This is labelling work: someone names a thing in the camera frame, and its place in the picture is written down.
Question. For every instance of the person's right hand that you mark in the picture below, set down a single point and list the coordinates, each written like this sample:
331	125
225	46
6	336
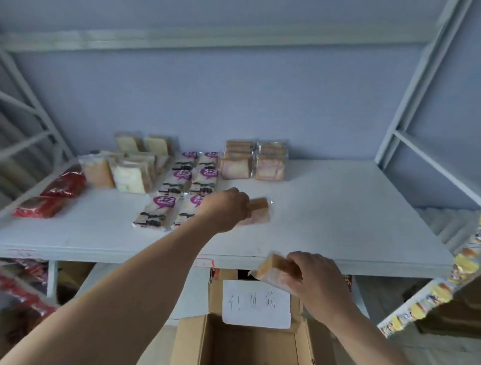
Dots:
319	285

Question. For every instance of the person's left hand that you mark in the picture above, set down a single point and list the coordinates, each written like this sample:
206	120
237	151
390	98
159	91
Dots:
223	210

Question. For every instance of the person's left fingers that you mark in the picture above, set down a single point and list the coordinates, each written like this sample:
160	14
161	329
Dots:
244	206

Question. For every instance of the person's right fingers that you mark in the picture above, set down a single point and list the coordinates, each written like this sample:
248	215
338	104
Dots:
297	265

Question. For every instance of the person's left forearm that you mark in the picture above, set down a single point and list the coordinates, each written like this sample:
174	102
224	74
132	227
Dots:
112	297

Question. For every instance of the person's right forearm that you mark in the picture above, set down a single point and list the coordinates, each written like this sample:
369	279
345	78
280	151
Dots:
360	338

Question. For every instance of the white paper label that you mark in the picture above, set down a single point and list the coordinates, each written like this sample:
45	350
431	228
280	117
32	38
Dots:
256	305

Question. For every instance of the group of purple label packets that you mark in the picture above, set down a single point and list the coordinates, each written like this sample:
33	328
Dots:
180	188

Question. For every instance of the small shelf price tag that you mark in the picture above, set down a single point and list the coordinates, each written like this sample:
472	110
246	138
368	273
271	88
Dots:
205	263

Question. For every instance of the open brown cardboard box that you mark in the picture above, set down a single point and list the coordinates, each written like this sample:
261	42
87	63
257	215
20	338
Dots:
248	342

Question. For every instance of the pale sandwich bread packet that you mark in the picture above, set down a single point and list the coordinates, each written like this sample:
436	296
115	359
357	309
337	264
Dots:
97	171
150	162
129	142
158	145
129	176

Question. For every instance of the row of yellow printed packets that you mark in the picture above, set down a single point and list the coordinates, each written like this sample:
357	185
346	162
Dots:
432	287

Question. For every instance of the white metal shelf rack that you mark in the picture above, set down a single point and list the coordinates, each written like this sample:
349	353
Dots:
225	39

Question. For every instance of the red snack packet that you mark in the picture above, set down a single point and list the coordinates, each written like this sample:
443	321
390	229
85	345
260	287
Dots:
37	206
67	183

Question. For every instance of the pile of red packets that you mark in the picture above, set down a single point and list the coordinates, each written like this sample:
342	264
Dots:
22	287

